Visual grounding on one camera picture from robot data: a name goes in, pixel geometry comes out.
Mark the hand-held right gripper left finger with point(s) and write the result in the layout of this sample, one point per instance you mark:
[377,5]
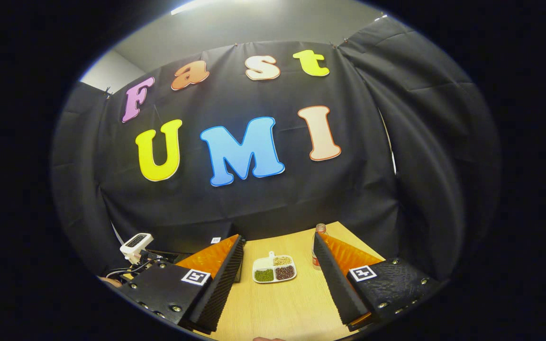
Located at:
[221,289]

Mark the white divided bean dish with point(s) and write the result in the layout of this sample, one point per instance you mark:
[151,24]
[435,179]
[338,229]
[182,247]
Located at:
[274,271]

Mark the black electric oven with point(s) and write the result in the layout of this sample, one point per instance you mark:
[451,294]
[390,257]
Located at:
[168,257]

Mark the black backdrop cloth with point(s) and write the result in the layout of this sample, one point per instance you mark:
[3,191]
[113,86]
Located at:
[263,189]

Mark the clear water bottle red label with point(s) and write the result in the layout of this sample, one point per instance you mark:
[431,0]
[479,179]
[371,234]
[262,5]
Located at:
[316,258]

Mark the white toaster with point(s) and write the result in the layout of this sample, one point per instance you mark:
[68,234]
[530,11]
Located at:
[136,242]

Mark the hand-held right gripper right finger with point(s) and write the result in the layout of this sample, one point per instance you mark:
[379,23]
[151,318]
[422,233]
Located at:
[337,284]

